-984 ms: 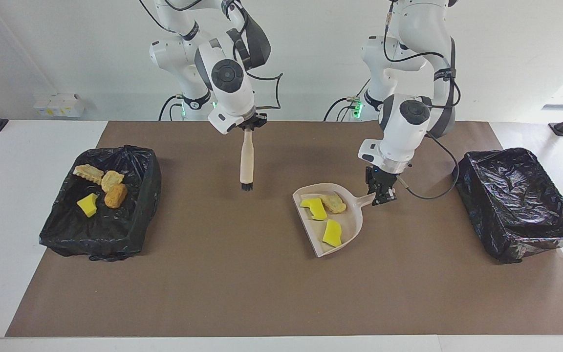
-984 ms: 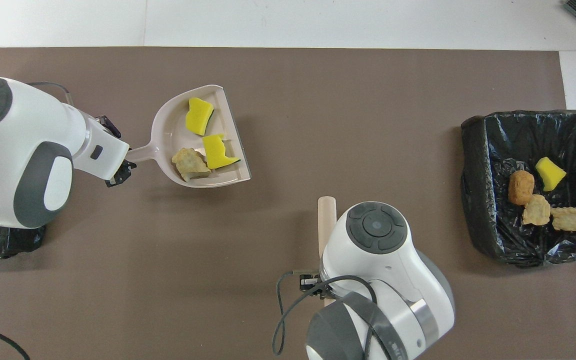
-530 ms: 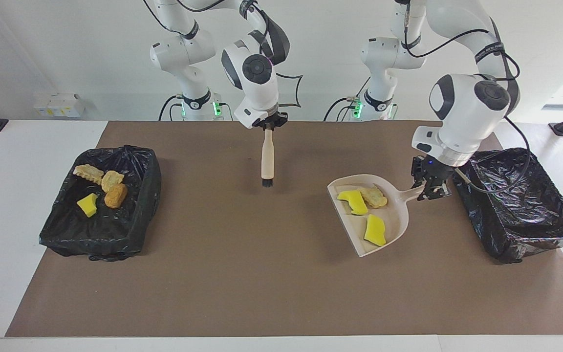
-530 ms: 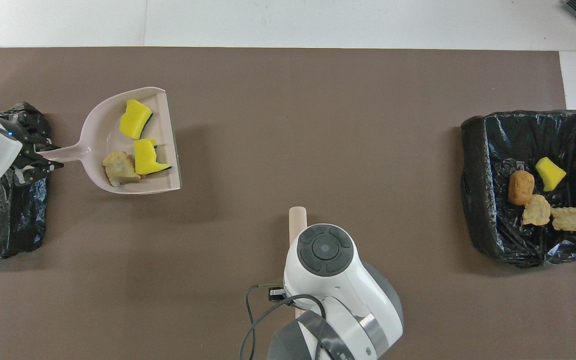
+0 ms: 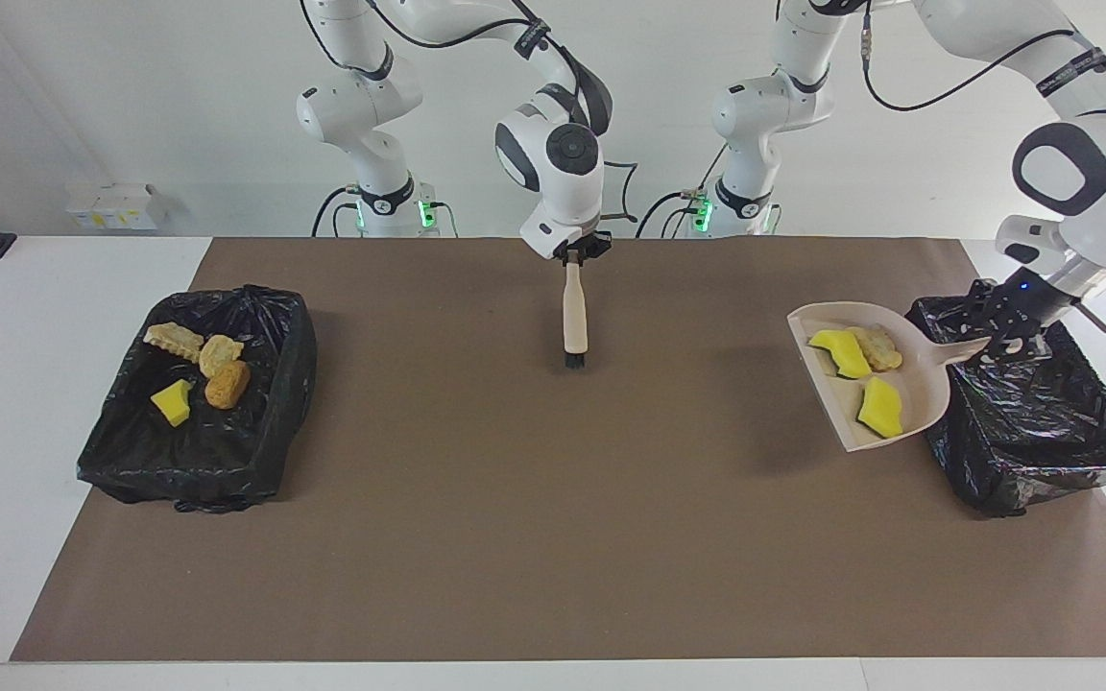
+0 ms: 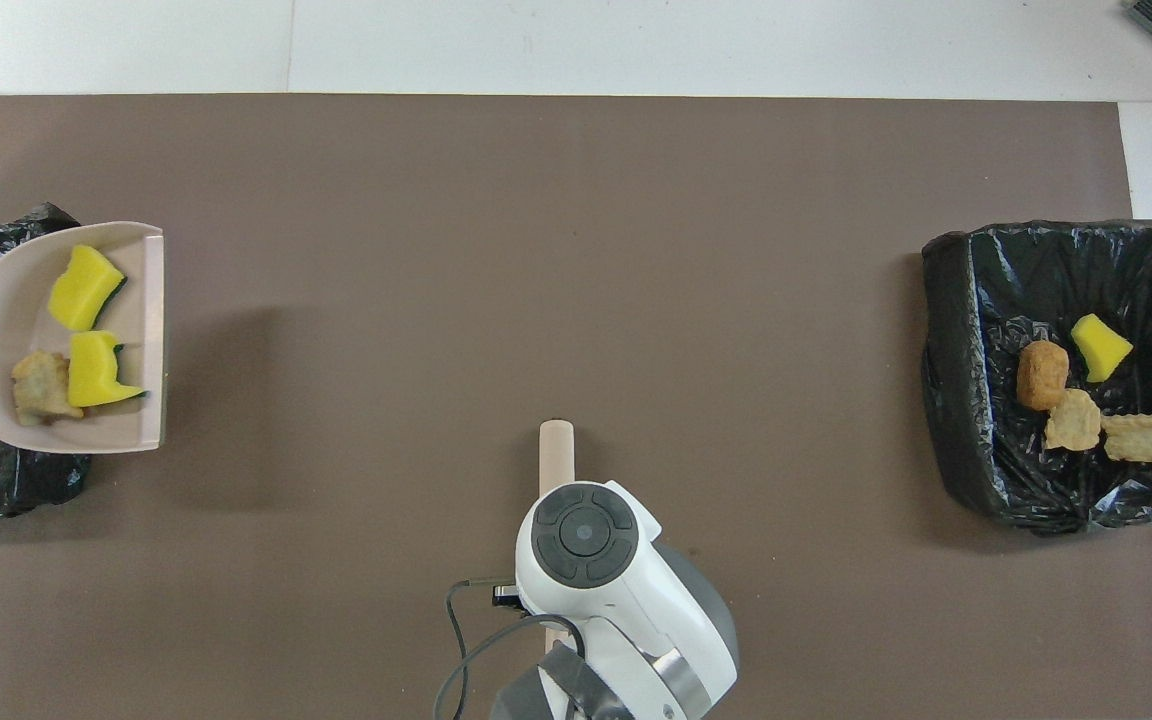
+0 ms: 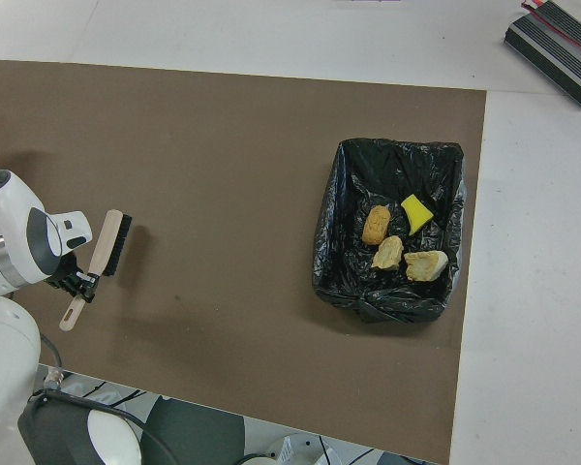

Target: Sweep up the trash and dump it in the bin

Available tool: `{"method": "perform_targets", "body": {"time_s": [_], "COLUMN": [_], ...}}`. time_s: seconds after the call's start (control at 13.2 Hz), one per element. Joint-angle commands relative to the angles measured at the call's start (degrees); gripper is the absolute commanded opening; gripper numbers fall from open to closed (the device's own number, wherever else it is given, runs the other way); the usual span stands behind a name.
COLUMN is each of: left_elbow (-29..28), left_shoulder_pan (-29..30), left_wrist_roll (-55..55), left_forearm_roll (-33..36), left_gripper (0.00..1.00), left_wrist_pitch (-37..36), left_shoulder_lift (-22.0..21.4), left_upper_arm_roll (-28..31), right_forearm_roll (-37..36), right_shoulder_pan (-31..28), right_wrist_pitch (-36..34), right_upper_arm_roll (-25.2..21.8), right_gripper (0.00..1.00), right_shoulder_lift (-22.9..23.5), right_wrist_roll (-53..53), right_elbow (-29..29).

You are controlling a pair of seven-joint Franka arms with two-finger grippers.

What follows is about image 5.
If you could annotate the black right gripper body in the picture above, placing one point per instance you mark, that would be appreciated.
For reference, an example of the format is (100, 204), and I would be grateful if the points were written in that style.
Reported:
(584, 248)

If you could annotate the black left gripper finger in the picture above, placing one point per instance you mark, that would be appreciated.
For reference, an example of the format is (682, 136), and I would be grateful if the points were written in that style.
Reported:
(980, 302)
(1019, 347)

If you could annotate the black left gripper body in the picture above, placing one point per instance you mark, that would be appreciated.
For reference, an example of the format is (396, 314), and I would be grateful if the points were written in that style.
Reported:
(1028, 302)

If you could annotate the beige brush with black bristles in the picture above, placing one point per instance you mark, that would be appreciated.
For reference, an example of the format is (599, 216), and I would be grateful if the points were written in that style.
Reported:
(574, 321)

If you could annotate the beige plastic dustpan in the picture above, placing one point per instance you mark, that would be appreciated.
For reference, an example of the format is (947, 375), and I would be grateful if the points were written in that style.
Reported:
(908, 384)

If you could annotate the jagged beige foam chunk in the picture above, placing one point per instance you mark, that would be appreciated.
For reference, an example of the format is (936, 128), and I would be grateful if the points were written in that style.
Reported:
(879, 347)

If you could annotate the notched yellow sponge piece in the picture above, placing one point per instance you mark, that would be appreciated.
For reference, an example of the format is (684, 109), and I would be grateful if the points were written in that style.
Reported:
(841, 353)

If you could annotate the rounded beige foam chunk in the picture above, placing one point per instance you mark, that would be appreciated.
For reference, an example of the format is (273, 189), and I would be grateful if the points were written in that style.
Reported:
(219, 355)

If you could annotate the brown oval foam chunk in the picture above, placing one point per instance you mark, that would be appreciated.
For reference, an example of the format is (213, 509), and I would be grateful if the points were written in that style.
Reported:
(227, 386)

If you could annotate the elongated beige foam chunk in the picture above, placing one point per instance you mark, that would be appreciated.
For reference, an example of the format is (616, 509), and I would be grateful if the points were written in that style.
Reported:
(172, 339)

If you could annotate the yellow sponge wedge piece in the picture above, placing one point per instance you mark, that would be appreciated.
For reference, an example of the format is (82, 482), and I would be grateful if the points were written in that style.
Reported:
(172, 403)

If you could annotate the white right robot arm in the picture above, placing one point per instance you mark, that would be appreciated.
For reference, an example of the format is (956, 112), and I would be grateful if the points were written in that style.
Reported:
(553, 163)

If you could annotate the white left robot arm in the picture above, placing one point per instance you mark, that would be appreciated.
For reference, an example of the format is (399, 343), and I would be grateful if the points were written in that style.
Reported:
(1081, 182)

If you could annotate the bin lined with black bag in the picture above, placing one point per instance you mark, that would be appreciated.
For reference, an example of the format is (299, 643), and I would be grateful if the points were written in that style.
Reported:
(227, 451)
(1033, 422)

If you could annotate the brown table mat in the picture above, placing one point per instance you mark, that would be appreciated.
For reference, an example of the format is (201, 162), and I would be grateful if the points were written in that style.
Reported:
(553, 595)

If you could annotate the wide white socket box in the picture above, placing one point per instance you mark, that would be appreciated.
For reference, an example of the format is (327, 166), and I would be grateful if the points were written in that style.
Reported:
(135, 206)

